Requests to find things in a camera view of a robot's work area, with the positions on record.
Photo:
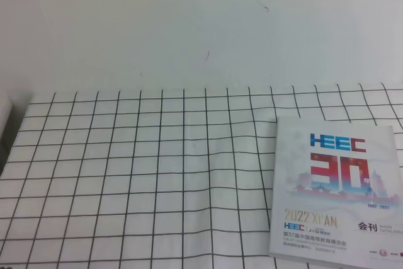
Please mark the white box at table edge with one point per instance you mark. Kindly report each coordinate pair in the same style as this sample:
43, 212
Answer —
9, 111

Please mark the HEEC show catalogue book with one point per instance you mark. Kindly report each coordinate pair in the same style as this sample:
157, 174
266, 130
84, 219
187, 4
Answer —
337, 194

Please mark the white black-grid tablecloth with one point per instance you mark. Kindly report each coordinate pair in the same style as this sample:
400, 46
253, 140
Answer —
174, 178

